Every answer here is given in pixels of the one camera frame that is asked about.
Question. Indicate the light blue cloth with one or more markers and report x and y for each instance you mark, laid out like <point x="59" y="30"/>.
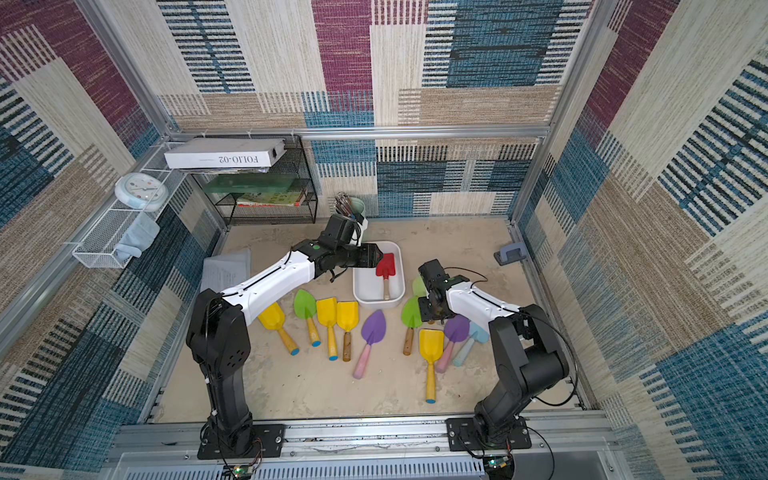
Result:
<point x="137" y="238"/>

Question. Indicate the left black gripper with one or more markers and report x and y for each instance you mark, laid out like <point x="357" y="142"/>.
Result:
<point x="369" y="255"/>

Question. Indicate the grey hole punch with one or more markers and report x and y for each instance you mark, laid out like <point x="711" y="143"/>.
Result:
<point x="511" y="253"/>

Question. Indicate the purple shovel pink handle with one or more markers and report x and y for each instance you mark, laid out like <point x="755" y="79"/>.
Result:
<point x="456" y="330"/>
<point x="373" y="332"/>

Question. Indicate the light green shovel wooden handle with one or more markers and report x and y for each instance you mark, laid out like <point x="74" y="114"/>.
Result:
<point x="418" y="287"/>

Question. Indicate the colourful book on shelf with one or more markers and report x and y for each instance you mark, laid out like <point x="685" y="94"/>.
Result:
<point x="280" y="199"/>

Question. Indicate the green pen holder cup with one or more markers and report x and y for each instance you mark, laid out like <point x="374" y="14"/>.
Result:
<point x="359" y="207"/>

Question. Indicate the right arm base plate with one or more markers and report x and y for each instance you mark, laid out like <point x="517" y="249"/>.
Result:
<point x="467" y="435"/>

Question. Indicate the light blue shovel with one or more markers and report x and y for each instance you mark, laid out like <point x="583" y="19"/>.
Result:
<point x="476" y="335"/>

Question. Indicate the white FOLIO-02 box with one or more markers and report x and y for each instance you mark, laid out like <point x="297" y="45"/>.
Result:
<point x="224" y="153"/>

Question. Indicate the red shovel wooden handle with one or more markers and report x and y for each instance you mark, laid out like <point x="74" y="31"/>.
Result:
<point x="385" y="269"/>

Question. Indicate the yellow shovel wooden handle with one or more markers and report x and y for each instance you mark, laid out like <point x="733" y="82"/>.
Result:
<point x="347" y="318"/>

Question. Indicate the white plastic storage box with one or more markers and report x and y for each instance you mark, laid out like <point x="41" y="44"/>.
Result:
<point x="368" y="287"/>

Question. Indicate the pens in cup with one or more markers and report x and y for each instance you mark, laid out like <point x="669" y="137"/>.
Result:
<point x="344" y="205"/>

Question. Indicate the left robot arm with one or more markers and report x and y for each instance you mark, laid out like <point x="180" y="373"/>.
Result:
<point x="218" y="336"/>

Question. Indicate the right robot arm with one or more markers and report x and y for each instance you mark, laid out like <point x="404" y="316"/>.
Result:
<point x="528" y="355"/>

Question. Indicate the purple shovel pink handle right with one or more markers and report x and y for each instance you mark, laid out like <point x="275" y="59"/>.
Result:
<point x="456" y="330"/>

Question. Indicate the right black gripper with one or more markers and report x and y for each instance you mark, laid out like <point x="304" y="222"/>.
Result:
<point x="427" y="305"/>

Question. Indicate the yellow shovel far left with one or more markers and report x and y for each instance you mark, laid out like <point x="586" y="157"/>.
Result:
<point x="273" y="318"/>

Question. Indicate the black wire shelf rack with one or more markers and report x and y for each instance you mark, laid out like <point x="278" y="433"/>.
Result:
<point x="294" y="163"/>

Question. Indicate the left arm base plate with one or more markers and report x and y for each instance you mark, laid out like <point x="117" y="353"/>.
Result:
<point x="255" y="441"/>

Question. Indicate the green book on shelf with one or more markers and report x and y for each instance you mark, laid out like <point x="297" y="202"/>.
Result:
<point x="249" y="183"/>

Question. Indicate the white wire wall basket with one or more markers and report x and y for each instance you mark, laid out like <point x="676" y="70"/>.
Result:
<point x="96" y="249"/>

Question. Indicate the yellow shovel blue tip right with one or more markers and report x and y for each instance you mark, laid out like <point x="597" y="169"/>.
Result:
<point x="431" y="344"/>

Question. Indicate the white round clock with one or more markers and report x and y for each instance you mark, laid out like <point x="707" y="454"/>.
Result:
<point x="141" y="192"/>

